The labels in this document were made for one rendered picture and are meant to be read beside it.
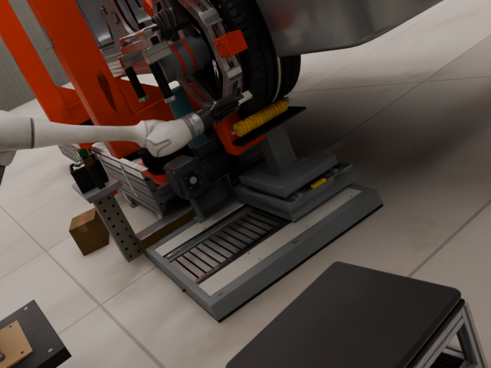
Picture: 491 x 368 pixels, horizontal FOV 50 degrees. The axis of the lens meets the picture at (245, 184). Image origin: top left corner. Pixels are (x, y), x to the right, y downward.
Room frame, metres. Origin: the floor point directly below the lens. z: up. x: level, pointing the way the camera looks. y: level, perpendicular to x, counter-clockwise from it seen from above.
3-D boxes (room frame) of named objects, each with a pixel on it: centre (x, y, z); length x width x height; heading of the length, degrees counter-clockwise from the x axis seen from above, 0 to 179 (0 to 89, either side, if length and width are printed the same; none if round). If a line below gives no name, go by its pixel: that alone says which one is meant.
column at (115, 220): (2.56, 0.69, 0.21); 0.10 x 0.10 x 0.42; 21
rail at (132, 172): (3.73, 0.86, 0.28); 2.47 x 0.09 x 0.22; 21
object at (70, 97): (4.46, 0.83, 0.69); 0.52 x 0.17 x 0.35; 111
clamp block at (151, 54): (1.95, 0.10, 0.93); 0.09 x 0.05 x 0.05; 111
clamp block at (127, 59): (2.27, 0.22, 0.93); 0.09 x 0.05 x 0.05; 111
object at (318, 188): (2.24, -0.19, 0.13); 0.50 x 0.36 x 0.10; 21
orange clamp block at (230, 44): (1.89, -0.15, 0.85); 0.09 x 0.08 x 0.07; 21
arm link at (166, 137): (1.88, 0.19, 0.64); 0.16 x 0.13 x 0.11; 111
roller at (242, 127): (2.10, -0.17, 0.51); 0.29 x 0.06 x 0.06; 111
